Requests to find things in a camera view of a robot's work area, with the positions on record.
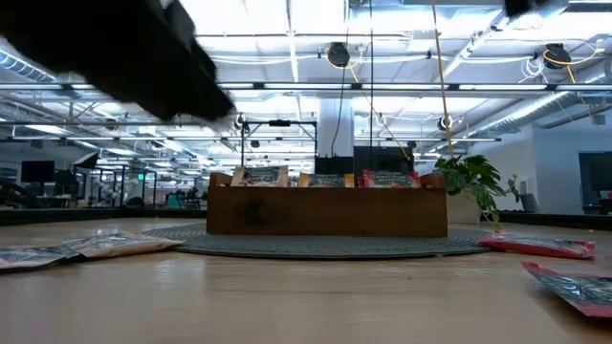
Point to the red strawberry tea packet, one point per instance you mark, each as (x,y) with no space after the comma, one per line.
(389,179)
(578,289)
(535,247)

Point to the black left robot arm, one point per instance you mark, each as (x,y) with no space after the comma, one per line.
(119,57)

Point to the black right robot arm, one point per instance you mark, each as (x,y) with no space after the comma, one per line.
(518,6)

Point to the brown wooden tea box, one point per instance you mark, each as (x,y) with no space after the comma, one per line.
(325,212)

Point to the black rectangular screen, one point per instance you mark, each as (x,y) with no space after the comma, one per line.
(382,160)
(334,165)

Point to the white building column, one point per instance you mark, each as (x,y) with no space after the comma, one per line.
(334,129)

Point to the grey round woven placemat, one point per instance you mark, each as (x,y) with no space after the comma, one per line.
(315,246)

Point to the green potted plant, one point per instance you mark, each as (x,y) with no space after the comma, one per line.
(471,177)

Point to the black monitor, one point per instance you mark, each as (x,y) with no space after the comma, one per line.
(37,171)

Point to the black gantry frame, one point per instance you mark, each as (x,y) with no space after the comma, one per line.
(279,122)

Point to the black aluminium table frame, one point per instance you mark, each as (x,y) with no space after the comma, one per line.
(95,216)

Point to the silver ventilation duct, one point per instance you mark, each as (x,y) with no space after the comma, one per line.
(526,112)

